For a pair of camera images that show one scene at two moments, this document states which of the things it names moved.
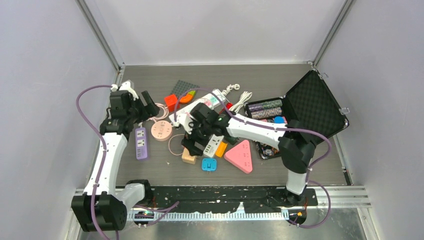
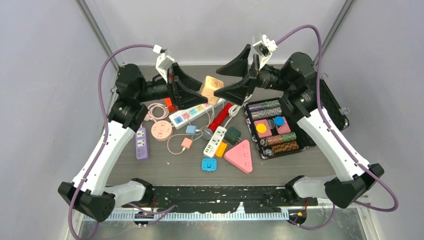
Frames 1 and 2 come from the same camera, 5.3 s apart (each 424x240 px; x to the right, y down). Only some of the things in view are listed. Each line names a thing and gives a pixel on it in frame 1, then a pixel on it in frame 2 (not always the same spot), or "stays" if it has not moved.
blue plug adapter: [209, 164] stays
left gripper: [151, 109] to [185, 91]
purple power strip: [141, 143] stays
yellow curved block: [221, 149] stays
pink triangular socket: [240, 156] stays
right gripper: [189, 140] to [238, 67]
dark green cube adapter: [231, 140] stays
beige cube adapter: [187, 158] to [209, 85]
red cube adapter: [170, 101] stays
